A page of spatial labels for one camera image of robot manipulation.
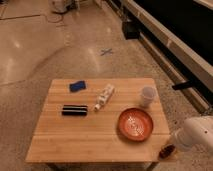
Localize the white machine base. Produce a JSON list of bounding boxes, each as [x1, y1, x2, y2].
[[48, 0, 79, 14]]

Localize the orange ceramic bowl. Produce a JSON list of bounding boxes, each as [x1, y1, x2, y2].
[[117, 108, 153, 142]]

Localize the long white bench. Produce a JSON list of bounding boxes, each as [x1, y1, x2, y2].
[[101, 0, 213, 114]]

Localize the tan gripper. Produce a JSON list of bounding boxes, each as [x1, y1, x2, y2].
[[159, 142, 177, 161]]

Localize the blue sponge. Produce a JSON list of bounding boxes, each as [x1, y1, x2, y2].
[[69, 81, 86, 92]]

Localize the black box on floor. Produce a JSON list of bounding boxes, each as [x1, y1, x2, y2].
[[122, 22, 140, 40]]

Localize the white tube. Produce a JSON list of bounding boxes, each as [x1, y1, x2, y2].
[[94, 84, 115, 111]]

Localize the wooden table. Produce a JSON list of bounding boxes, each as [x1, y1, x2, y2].
[[26, 78, 170, 164]]

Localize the black rectangular case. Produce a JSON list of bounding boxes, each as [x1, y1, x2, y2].
[[61, 105, 88, 116]]

